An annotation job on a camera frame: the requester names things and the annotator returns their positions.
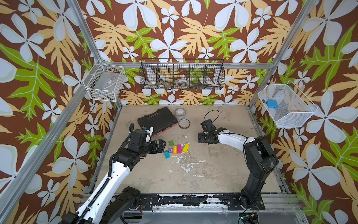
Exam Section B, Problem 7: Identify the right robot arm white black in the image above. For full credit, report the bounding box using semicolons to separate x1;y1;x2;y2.
198;119;278;210

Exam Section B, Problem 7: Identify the orange wood block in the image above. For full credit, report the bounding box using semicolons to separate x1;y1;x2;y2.
173;146;178;155

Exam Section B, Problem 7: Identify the blue object in basket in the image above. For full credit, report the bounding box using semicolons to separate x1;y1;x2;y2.
265;99;278;109

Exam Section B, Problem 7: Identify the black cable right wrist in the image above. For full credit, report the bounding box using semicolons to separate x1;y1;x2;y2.
203;109;221;124

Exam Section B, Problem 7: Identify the white wire basket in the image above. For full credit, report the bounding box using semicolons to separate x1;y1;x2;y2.
84;63;126;102
258;81;318;128

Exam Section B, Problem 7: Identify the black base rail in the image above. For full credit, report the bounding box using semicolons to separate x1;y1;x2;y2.
140;193;265;211

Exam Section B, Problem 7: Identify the yellow block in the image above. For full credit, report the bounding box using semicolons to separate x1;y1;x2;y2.
182;144;190;153

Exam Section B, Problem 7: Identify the black wire basket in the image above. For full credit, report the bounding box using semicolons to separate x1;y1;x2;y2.
139;58;225;90

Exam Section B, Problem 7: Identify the white wire basket left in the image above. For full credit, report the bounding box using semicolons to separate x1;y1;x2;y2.
84;63;126;102

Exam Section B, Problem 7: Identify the white tape roll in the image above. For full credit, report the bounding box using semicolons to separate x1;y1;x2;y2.
176;79;189;87

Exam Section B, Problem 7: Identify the teal wood block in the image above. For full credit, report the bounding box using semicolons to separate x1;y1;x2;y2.
164;150;170;159

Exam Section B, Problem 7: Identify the white wire basket right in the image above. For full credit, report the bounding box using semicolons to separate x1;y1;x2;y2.
258;81;318;128

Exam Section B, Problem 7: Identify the magenta wood block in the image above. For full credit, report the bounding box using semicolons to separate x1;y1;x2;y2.
177;145;182;154

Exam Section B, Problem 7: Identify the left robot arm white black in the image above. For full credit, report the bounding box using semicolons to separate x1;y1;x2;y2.
62;124;166;224

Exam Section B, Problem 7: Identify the black plastic tool case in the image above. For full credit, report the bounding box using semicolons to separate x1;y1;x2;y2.
137;107;178;136

